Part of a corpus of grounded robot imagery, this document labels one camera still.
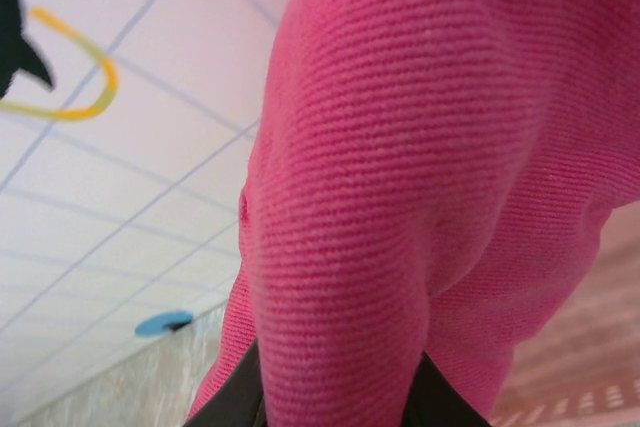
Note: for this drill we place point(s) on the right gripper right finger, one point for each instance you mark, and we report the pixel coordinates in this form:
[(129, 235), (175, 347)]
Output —
[(440, 404)]

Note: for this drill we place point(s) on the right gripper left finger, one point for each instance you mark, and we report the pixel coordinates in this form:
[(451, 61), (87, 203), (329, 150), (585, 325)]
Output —
[(240, 397)]

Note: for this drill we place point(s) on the pink long pants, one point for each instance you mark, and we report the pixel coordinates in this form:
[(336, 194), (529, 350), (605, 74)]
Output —
[(400, 147)]

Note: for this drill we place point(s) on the blue oval dolphin sticker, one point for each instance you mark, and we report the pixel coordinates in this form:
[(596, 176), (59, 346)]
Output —
[(160, 324)]

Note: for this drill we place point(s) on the pink plastic basket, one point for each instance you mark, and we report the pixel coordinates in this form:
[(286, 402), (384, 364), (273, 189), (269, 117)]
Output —
[(600, 407)]

